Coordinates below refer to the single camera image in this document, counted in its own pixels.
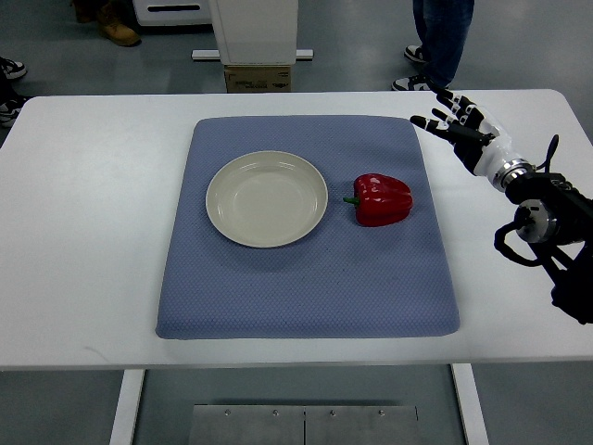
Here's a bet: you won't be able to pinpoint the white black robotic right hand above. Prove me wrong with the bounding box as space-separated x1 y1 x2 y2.
410 89 499 175

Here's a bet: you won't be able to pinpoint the red bell pepper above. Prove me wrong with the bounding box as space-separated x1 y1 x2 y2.
343 173 413 227

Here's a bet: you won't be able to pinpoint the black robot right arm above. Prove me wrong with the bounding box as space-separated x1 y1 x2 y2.
494 135 592 324

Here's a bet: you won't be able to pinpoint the cream round plate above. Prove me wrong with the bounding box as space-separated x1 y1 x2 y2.
205 150 329 248

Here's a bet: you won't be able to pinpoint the metal floor plate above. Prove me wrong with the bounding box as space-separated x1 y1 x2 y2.
189 405 422 444

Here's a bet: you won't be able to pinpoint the person legs in jeans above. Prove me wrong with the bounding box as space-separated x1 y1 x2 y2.
392 0 474 91

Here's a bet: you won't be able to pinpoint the blue textured mat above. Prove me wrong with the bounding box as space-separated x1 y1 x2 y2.
156 115 460 339

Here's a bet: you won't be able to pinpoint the cardboard box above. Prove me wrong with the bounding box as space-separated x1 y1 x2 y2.
224 66 292 94

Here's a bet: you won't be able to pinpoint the white machine base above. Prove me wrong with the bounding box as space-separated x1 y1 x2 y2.
192 0 314 66

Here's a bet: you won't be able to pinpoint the white table leg right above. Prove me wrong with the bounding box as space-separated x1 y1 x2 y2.
450 363 489 445

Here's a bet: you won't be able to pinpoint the white table leg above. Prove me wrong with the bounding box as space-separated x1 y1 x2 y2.
450 363 489 445
108 369 145 445

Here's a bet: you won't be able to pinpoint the tan work boots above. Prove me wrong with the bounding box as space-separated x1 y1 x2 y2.
70 0 142 47

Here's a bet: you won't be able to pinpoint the white table leg left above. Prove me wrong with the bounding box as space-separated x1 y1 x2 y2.
108 369 145 445

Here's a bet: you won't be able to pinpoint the black white sneaker lower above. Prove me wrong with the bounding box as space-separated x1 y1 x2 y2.
0 95 29 128

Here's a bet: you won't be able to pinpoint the black white sneaker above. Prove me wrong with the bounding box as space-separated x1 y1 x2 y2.
0 57 28 81
0 95 29 128

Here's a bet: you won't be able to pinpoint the black white sneaker upper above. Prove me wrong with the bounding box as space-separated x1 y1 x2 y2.
0 57 28 81

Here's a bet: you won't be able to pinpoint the white cabinet with handle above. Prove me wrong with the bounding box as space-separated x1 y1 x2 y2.
132 0 212 27

